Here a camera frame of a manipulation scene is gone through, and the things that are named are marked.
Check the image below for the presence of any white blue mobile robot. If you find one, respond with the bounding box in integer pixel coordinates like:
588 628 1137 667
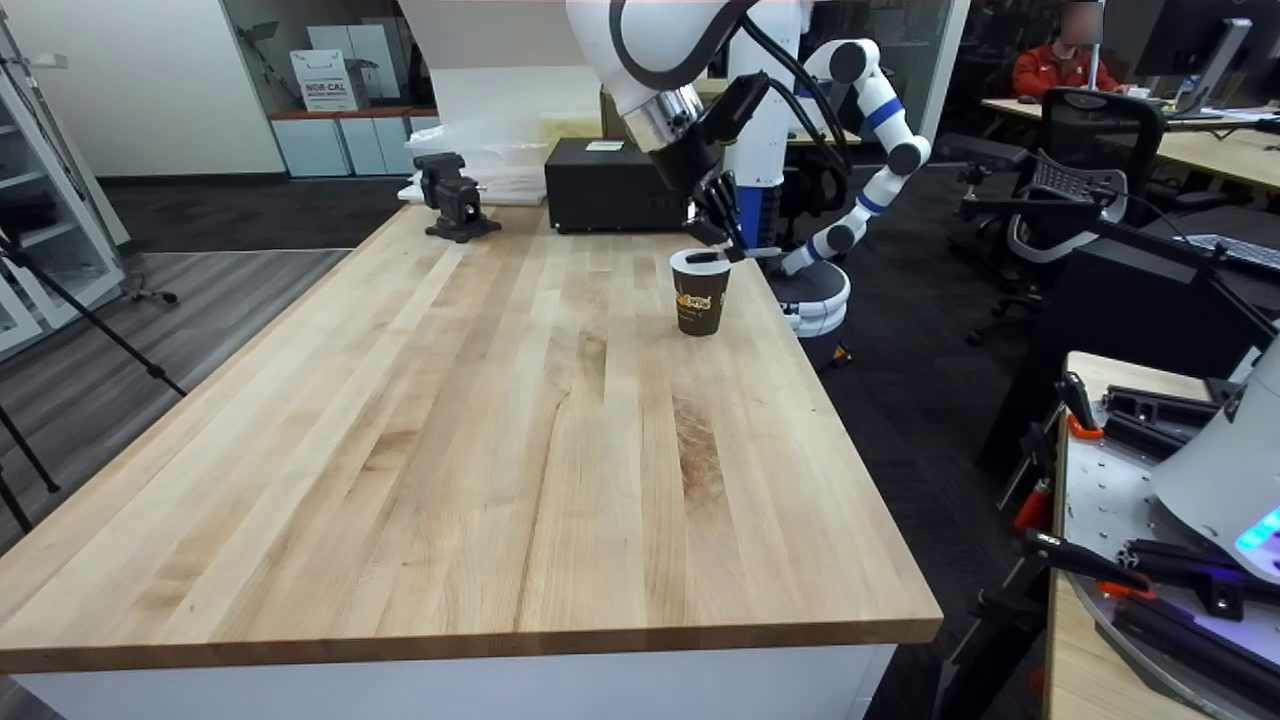
723 0 856 342

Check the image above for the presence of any person in red shirt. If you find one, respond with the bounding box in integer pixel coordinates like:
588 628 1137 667
1009 0 1137 104

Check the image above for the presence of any long black clamp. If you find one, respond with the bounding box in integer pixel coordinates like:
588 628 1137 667
1104 596 1280 711

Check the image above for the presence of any white paper sign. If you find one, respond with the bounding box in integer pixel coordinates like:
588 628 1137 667
289 47 361 116

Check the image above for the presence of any black camera tripod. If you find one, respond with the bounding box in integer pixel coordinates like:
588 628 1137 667
0 398 69 535
0 226 193 403

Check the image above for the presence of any wooden workbench with clamps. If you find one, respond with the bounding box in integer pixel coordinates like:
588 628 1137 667
1044 348 1280 720

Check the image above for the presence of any small black clamp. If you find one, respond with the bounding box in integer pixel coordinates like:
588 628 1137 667
1098 380 1224 458

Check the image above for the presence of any grey device with screen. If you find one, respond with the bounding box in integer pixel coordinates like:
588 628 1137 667
1151 335 1280 593

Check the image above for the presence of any black side table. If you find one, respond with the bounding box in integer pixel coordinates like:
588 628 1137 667
1013 218 1280 444

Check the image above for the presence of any red clamp handle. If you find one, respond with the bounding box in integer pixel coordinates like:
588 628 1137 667
1009 477 1055 541

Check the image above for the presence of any black electronic control box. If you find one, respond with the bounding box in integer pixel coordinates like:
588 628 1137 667
545 136 692 238

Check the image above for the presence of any black bar clamp orange trigger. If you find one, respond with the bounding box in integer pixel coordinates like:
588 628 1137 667
1051 371 1114 449

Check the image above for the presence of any grey metal plate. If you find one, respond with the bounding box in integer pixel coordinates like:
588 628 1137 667
1061 398 1280 673

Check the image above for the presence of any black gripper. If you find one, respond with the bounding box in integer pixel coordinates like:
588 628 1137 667
654 116 750 258

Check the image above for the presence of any white low cabinet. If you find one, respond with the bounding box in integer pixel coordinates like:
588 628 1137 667
268 108 446 180

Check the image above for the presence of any wooden office desk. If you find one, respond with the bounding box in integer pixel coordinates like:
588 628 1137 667
981 91 1280 192

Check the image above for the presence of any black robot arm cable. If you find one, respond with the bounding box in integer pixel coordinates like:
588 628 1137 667
604 0 768 97

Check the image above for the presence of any black bench vise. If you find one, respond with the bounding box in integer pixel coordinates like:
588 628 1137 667
412 150 503 249

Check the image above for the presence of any brown paper coffee cup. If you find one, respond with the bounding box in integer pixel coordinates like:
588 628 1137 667
667 244 737 342

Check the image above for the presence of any large black bar clamp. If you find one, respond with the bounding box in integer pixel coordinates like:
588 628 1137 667
931 527 1252 720

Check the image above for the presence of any black mesh office chair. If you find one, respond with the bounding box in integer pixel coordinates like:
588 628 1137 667
956 83 1169 335

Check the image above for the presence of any white metal shelf rack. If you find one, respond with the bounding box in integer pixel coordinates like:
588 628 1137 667
0 51 132 356

